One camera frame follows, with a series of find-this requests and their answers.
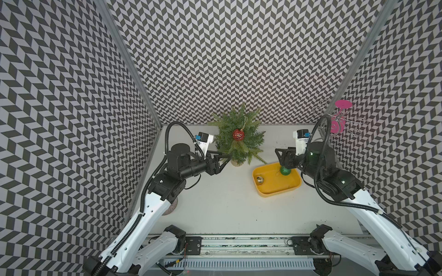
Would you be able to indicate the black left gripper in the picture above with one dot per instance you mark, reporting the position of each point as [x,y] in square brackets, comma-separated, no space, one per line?
[211,170]

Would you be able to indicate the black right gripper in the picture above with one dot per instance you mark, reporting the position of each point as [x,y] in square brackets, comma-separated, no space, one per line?
[288,156]

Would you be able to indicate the green glitter ball ornament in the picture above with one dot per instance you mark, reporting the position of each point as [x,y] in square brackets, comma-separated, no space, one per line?
[285,171]

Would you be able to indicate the gold shiny ball ornament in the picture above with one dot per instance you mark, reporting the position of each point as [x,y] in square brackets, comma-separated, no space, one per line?
[259,180]

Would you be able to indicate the small green christmas tree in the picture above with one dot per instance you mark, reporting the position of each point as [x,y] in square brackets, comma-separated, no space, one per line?
[241,151]

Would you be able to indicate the red faceted ball ornament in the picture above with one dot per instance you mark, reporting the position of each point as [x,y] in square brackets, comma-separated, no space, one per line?
[238,134]

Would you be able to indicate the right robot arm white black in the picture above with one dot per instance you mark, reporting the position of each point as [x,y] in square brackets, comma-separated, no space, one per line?
[398,255]

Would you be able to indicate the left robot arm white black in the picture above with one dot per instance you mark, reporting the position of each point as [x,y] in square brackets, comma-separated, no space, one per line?
[126,255]

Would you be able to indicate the yellow plastic tray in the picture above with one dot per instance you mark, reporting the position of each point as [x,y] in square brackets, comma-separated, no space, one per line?
[274,182]

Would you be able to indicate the pink patterned small plate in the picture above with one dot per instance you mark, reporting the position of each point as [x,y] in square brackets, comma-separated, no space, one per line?
[172,207]

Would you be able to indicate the pink plastic wine glass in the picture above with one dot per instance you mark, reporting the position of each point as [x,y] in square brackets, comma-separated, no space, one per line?
[338,119]

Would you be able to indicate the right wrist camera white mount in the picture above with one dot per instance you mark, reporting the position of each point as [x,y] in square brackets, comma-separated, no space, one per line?
[301,139]

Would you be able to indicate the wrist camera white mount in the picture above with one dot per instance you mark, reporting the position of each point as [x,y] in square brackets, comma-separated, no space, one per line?
[204,140]
[301,139]

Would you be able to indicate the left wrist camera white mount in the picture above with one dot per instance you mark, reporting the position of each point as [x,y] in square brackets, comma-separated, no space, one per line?
[204,140]

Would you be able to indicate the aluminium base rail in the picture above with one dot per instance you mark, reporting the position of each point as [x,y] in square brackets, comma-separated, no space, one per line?
[247,253]

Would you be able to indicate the right aluminium corner post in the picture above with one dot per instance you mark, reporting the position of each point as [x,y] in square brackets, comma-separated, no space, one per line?
[369,41]

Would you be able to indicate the aluminium corner post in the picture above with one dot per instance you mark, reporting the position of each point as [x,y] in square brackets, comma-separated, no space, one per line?
[109,22]
[369,41]

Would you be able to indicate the left aluminium corner post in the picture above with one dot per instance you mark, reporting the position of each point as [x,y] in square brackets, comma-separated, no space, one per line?
[109,22]

